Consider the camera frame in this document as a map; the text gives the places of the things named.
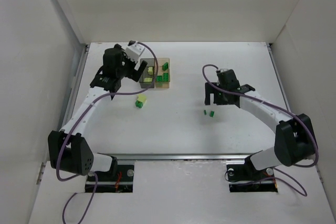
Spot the aluminium frame rail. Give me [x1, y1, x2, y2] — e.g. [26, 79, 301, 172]
[56, 44, 90, 131]

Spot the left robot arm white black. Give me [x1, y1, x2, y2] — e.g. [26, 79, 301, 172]
[48, 41, 147, 180]

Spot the green 2x4 lego in container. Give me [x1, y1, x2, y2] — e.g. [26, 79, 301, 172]
[156, 72, 170, 82]

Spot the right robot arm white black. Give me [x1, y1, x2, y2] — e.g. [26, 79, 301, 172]
[204, 68, 319, 178]

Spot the front aluminium rail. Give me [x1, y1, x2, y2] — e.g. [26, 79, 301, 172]
[104, 153, 250, 161]

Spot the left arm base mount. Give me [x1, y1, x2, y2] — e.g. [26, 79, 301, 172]
[90, 153, 135, 193]

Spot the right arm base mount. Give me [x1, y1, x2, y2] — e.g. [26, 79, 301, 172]
[225, 164, 278, 193]

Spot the light green lego stack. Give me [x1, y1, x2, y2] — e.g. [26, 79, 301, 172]
[135, 94, 147, 109]

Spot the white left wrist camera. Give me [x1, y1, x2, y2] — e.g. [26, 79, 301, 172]
[125, 40, 145, 63]

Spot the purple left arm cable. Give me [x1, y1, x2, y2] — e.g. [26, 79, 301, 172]
[55, 41, 159, 224]

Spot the amber plastic container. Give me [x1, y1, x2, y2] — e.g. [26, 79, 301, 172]
[155, 58, 171, 89]

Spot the smoky grey plastic container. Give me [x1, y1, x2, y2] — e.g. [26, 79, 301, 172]
[139, 58, 155, 89]

